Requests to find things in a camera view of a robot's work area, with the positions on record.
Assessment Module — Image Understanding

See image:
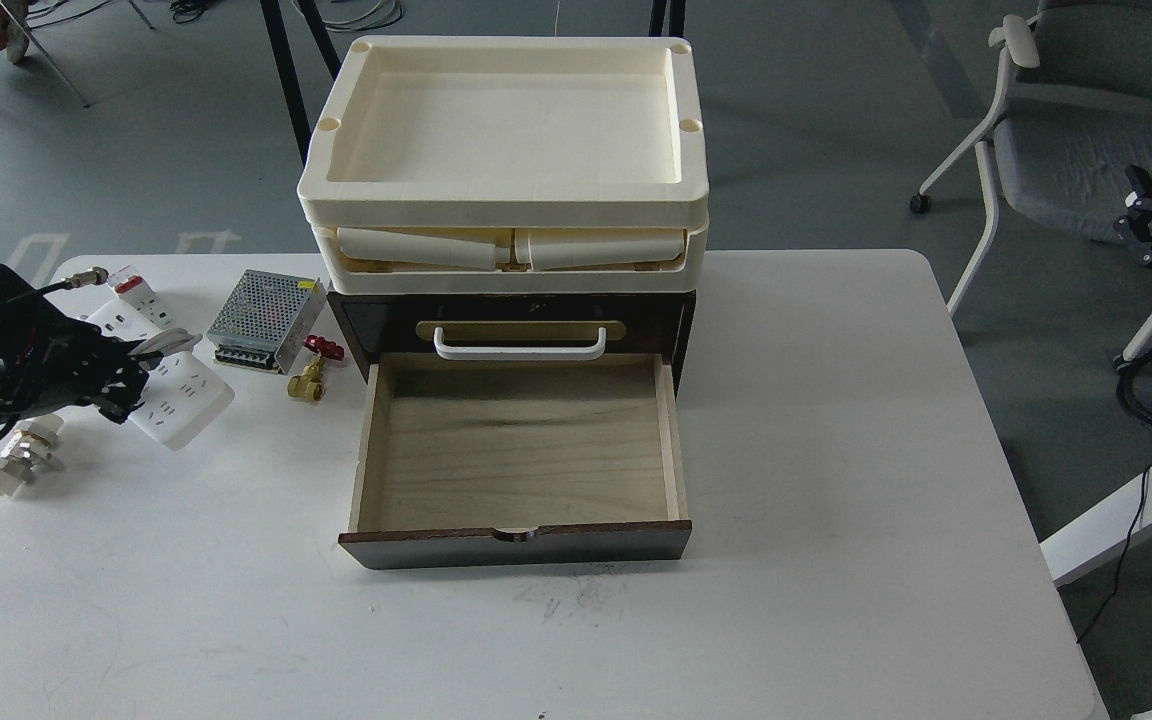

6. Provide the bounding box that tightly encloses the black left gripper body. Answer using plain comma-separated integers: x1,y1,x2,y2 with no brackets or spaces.
0,263,151,439

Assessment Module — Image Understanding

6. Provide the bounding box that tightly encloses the white power strip with cable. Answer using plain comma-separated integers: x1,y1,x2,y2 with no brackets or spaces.
86,300,234,450

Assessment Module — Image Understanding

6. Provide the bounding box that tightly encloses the white red circuit breaker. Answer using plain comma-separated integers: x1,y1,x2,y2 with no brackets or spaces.
108,264,177,331

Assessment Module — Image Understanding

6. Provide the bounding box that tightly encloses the grey office chair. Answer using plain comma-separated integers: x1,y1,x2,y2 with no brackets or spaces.
909,1,1152,313

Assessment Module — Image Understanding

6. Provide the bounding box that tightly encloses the white table edge right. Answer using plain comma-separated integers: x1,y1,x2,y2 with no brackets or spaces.
1039,464,1152,588

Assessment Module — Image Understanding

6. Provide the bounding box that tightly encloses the metal mesh power supply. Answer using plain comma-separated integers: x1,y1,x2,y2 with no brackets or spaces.
206,270,326,374

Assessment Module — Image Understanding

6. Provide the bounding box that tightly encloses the open wooden bottom drawer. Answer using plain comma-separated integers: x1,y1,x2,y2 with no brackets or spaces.
338,354,692,569

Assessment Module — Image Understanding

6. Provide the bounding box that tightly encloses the cream plastic stacked tray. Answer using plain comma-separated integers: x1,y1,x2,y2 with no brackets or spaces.
297,36,708,295

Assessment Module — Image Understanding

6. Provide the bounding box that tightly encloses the brass valve red handle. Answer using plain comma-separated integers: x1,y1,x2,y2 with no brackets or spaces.
285,334,346,402

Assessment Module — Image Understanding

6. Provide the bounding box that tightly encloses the black thin floor cable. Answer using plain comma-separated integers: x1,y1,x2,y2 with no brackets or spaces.
1076,468,1152,644

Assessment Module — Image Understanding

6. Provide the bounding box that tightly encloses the white drawer handle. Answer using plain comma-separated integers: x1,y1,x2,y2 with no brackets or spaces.
431,325,608,363

